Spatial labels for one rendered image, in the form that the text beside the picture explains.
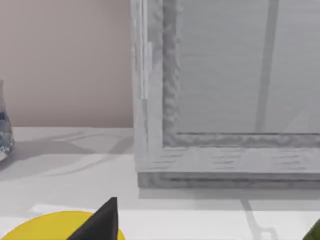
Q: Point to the yellow round plate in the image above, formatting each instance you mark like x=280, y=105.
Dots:
x=50, y=226

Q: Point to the grey cabinet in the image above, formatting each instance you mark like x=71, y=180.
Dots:
x=225, y=100

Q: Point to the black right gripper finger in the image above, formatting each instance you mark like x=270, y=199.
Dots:
x=103, y=225

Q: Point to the green bottle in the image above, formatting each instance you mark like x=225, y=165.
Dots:
x=313, y=232

